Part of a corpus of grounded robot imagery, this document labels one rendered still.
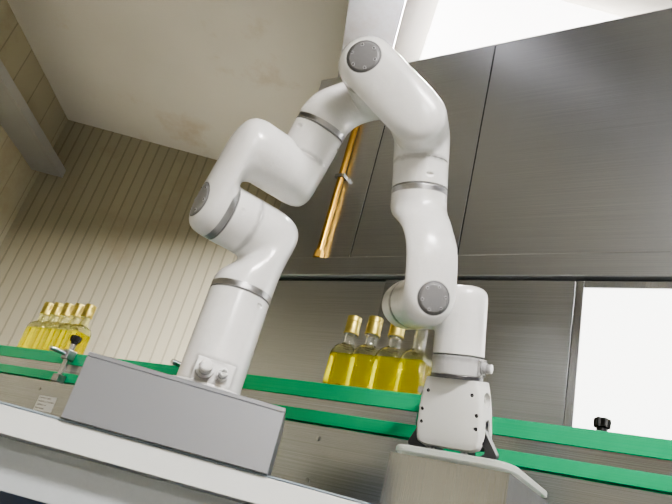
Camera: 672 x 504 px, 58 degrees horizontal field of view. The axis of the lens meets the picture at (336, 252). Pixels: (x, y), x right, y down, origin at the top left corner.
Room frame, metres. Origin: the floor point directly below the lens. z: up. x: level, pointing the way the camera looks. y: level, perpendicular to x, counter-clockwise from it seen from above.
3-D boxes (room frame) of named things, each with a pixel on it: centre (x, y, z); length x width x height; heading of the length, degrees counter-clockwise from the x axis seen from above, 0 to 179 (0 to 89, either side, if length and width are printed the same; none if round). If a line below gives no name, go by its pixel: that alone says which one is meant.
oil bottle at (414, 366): (1.25, -0.23, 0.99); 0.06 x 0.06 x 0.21; 53
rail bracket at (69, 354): (1.66, 0.63, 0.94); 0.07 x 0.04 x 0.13; 144
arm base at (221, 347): (0.88, 0.12, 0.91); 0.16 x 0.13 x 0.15; 9
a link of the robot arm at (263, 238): (0.88, 0.13, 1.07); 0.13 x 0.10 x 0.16; 123
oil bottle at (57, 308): (2.03, 0.85, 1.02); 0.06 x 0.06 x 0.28; 54
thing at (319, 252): (1.61, 0.05, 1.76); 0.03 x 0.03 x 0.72; 54
